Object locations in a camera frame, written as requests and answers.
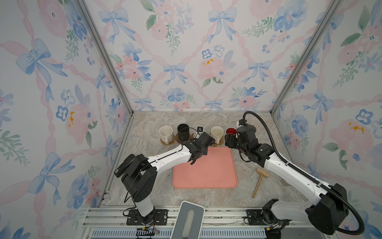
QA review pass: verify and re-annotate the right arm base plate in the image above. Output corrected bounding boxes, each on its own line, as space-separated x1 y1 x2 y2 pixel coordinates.
244 209 267 226

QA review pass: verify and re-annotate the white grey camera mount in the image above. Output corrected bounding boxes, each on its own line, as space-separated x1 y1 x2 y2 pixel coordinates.
170 201 205 239

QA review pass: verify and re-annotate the black mug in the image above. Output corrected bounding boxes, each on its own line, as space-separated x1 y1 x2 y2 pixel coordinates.
177 123 190 142

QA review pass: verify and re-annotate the grey mug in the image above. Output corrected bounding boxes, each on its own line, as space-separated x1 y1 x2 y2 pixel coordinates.
246 124 257 132

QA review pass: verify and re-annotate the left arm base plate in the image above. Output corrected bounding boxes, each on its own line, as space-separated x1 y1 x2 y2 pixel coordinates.
126 209 168 226

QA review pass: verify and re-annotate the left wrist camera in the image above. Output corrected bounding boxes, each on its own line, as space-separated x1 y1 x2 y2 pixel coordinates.
194 126 204 138

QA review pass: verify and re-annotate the cork paw coaster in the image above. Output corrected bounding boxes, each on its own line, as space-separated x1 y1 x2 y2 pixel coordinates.
211 138 224 147

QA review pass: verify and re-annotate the white speckled mug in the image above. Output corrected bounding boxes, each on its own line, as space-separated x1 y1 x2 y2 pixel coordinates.
159 125 174 141

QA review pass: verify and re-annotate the wooden mallet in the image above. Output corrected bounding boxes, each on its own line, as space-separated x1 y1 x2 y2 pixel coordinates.
252 168 270 198

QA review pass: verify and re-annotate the black stapler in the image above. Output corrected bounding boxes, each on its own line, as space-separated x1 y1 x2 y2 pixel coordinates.
114 154 135 178

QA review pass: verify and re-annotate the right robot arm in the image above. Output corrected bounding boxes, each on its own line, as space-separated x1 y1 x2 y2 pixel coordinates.
225 131 355 235

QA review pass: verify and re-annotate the pink tray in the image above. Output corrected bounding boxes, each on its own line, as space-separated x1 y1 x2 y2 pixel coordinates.
173 147 238 189

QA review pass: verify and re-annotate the rattan woven coaster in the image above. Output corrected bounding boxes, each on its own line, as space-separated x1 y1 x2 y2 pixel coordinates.
160 138 176 145

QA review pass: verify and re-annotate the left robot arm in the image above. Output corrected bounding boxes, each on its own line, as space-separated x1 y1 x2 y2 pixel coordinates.
114 132 215 218

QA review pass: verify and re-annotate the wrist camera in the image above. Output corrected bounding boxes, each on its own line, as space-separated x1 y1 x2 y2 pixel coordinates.
194 126 204 138
236 119 259 144

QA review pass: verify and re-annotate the cream white mug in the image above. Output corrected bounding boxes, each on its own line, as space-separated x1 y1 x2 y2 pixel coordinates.
210 126 224 142

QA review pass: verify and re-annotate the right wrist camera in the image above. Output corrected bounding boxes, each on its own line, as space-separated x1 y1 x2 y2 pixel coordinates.
236 119 259 144

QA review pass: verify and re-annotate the pink mug red inside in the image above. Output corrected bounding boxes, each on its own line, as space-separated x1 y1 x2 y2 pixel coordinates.
226 127 237 135

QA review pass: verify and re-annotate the plain wooden round coaster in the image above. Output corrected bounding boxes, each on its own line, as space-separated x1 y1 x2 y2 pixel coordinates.
175 133 191 144

